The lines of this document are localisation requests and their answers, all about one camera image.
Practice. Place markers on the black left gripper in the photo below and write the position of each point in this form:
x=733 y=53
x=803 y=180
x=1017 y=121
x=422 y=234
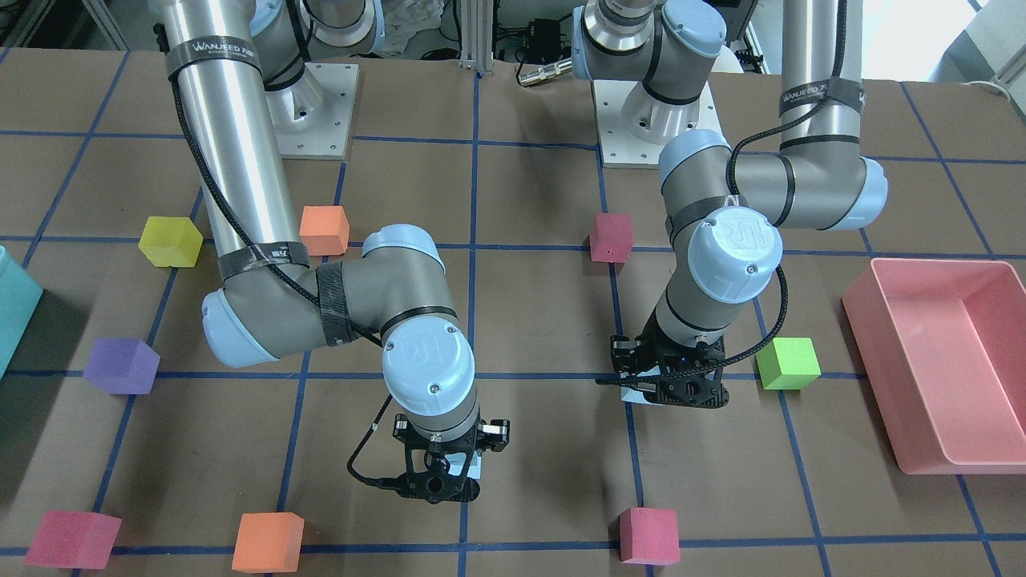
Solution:
x=624 y=353

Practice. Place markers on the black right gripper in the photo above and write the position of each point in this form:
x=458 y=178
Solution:
x=496 y=433

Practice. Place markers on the light blue foam block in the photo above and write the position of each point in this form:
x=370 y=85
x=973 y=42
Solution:
x=474 y=469
x=633 y=396

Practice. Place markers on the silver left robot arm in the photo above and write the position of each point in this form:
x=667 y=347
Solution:
x=727 y=203

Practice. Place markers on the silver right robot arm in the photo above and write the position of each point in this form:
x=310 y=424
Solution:
x=247 y=96

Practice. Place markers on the green foam block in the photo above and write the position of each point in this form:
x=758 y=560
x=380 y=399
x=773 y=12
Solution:
x=788 y=363

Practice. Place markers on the magenta foam block far centre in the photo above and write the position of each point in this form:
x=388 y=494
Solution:
x=611 y=238

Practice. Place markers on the magenta foam block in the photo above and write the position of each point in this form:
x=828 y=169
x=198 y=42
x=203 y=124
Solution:
x=649 y=536
x=611 y=238
x=73 y=540

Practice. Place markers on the orange foam block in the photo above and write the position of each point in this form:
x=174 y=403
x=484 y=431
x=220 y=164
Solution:
x=268 y=543
x=325 y=230

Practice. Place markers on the pink plastic bin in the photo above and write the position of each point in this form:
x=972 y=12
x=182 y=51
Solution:
x=943 y=343

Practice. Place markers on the purple foam block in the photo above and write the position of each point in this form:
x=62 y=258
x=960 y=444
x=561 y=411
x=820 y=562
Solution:
x=122 y=365

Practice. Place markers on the yellow foam block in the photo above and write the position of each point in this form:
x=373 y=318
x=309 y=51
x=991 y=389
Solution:
x=171 y=242

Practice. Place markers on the teal plastic bin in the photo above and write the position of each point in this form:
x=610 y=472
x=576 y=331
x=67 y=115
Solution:
x=20 y=295

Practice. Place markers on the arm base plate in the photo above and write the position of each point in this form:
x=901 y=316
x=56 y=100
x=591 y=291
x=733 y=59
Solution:
x=634 y=127
x=311 y=118

